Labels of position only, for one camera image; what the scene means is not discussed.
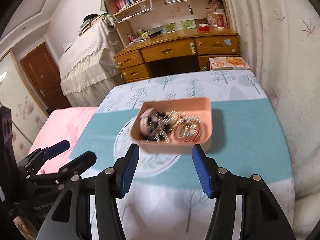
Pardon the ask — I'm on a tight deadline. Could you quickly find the black bead bracelet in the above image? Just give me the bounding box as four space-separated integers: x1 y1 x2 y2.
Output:
139 110 173 143

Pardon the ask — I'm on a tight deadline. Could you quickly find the pink plastic tray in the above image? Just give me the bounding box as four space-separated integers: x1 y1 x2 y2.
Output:
130 97 213 154

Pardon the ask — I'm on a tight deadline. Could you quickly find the gold chain necklace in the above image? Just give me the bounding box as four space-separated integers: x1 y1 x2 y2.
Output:
164 110 186 128

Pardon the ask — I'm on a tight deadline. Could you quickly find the pink quilt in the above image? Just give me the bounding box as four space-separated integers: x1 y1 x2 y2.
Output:
29 107 97 174

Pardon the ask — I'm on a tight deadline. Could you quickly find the tree pattern tablecloth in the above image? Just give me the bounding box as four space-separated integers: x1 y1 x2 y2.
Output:
69 69 296 240

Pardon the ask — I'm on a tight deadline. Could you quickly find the red round pendant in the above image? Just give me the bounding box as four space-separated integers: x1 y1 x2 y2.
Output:
173 115 205 142

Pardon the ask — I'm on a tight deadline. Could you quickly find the pink watch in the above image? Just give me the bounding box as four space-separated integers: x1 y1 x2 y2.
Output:
139 108 158 134

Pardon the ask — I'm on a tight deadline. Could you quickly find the brown wooden door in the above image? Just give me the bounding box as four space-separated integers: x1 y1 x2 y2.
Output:
20 42 71 111

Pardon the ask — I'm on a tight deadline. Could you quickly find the lace covered piano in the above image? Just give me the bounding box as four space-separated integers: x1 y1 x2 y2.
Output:
59 20 126 107

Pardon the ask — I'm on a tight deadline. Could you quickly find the orange snack box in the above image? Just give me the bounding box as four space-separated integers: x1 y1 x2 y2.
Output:
209 56 249 70

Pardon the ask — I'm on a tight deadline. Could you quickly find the wooden desk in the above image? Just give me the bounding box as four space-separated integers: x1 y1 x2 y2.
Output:
114 29 240 82

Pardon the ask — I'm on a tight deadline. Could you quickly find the small red box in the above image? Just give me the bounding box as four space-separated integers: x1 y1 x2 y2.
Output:
197 25 210 32

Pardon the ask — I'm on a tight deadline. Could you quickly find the red patterned cup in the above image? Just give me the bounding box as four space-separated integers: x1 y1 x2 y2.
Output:
214 11 228 29

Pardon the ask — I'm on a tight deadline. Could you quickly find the wooden bookshelf hutch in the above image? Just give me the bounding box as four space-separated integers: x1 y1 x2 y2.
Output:
104 0 228 47

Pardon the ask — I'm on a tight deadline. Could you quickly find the cream patterned curtain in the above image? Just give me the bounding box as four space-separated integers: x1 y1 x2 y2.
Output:
226 0 319 239

